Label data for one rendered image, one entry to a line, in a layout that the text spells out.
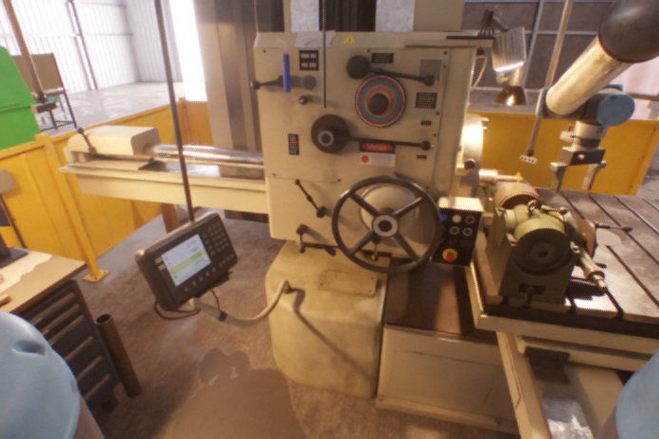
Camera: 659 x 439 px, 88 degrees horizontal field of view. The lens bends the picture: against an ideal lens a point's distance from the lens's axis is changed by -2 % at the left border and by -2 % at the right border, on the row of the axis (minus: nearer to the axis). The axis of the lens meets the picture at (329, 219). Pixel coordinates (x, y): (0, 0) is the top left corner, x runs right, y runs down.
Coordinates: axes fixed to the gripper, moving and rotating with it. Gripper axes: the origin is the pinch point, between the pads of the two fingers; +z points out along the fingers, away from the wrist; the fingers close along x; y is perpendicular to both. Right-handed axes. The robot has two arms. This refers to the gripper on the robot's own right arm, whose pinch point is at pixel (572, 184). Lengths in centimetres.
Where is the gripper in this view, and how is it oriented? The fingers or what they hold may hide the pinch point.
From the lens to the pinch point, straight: 148.2
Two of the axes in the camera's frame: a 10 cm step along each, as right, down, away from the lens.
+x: 9.8, -0.9, 1.6
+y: 1.9, 4.6, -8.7
